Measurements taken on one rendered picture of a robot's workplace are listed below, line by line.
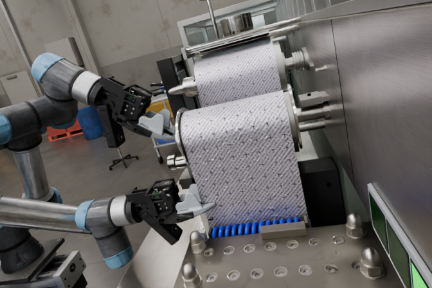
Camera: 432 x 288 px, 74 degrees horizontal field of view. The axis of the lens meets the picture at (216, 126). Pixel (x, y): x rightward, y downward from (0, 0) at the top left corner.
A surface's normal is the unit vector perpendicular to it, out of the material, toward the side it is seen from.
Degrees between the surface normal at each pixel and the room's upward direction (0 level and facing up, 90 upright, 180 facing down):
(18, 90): 90
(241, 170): 90
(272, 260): 0
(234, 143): 90
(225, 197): 90
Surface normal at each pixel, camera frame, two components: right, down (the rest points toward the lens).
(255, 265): -0.25, -0.93
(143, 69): -0.11, 0.31
